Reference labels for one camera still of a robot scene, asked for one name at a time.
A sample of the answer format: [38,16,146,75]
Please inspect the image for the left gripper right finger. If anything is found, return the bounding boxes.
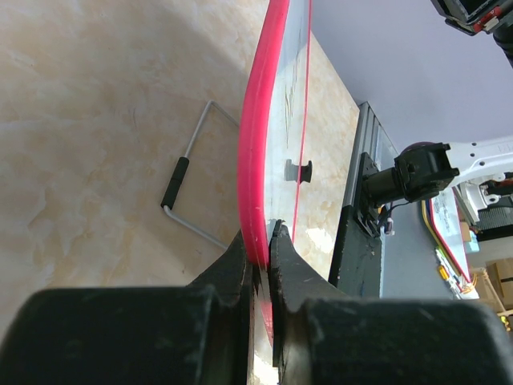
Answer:
[268,221,512,384]

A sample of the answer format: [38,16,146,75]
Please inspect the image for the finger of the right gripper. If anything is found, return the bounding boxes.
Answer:
[431,0,512,36]

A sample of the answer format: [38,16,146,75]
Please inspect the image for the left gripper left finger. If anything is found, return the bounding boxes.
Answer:
[1,236,252,384]

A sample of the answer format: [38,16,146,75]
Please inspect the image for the pink framed whiteboard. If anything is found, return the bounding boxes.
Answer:
[237,1,312,342]

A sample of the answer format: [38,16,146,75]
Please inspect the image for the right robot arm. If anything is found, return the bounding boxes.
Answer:
[355,1,512,209]

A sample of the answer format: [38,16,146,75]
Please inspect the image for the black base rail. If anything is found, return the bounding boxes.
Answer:
[329,152,382,298]

